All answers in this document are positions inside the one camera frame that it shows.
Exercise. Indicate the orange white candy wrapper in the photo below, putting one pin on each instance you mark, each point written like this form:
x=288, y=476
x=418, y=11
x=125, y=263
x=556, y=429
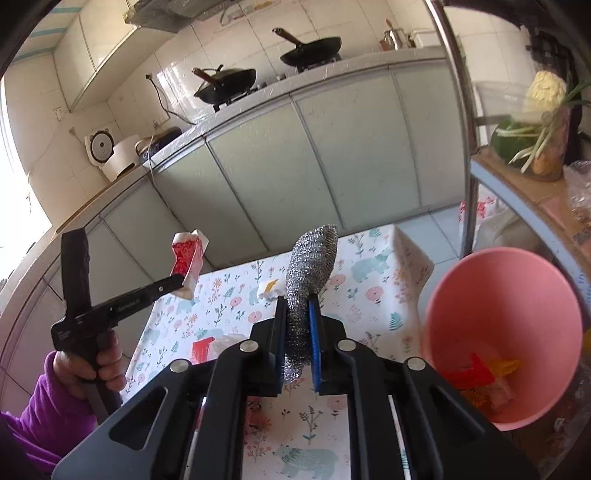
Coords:
x=268, y=290

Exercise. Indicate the white rice cooker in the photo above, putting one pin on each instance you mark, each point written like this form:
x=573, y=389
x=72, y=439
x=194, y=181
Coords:
x=117, y=157

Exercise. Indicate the black blender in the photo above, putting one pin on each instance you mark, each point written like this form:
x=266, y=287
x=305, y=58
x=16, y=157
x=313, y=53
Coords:
x=551, y=50

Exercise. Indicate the black induction cooker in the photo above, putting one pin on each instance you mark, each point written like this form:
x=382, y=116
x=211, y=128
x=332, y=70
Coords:
x=159, y=141

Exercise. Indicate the white plastic bag ball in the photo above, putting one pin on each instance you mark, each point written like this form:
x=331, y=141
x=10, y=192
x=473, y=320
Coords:
x=230, y=342

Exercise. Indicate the white plastic container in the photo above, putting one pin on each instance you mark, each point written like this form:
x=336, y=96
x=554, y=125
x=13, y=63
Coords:
x=422, y=39

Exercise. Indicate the person's left forearm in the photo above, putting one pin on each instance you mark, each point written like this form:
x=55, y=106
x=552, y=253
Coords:
x=37, y=424

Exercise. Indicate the floral tablecloth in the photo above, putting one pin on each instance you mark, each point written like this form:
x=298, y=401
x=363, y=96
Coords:
x=369, y=286

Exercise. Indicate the metal storage rack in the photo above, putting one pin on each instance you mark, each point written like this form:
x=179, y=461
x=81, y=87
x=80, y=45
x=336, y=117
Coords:
x=455, y=92

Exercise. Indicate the pink plastic bin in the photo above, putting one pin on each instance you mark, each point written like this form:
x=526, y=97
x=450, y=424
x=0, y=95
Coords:
x=485, y=300

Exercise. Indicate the range hood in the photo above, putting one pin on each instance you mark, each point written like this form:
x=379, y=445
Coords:
x=161, y=14

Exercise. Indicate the cardboard shelf sheet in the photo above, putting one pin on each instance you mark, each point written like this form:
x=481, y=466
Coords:
x=540, y=198

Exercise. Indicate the clear vegetable container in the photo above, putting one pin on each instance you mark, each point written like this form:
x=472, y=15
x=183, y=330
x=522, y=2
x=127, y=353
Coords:
x=551, y=159

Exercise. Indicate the clear plastic bag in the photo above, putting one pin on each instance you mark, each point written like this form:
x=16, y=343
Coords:
x=581, y=189

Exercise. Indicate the silver scouring cloth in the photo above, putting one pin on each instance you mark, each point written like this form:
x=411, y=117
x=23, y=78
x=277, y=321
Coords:
x=309, y=258

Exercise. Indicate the kitchen counter cabinets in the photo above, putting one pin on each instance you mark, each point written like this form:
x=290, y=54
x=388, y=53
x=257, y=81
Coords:
x=258, y=166

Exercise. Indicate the gas stove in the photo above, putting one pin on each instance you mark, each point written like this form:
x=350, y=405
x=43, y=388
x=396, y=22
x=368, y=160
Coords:
x=277, y=81

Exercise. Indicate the person's left hand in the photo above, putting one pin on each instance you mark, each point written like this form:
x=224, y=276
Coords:
x=69, y=371

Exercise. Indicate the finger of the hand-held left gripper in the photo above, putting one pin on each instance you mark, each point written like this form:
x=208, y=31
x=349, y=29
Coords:
x=147, y=295

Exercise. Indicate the steel kettle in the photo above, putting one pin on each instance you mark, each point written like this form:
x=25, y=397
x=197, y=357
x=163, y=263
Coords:
x=395, y=37

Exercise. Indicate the paper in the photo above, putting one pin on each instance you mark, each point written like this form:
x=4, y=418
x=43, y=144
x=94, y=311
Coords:
x=496, y=394

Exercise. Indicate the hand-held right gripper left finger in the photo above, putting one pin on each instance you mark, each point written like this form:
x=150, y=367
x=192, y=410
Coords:
x=280, y=350

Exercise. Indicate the wall cabinet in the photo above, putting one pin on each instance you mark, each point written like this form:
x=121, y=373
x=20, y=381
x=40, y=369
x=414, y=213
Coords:
x=92, y=50

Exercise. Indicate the cauliflower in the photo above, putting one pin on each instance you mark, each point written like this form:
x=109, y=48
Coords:
x=547, y=90

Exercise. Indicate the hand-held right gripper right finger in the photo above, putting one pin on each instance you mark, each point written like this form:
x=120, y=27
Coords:
x=315, y=355

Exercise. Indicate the black wok with lid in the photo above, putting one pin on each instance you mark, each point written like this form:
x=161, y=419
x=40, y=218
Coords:
x=226, y=85

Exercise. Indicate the pink white carton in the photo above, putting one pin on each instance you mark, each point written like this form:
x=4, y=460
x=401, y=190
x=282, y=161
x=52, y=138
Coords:
x=187, y=256

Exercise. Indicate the red white plastic bag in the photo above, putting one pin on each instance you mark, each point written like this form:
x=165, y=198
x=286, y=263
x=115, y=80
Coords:
x=482, y=217

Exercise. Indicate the red snack bag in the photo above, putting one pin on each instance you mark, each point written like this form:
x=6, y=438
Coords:
x=468, y=374

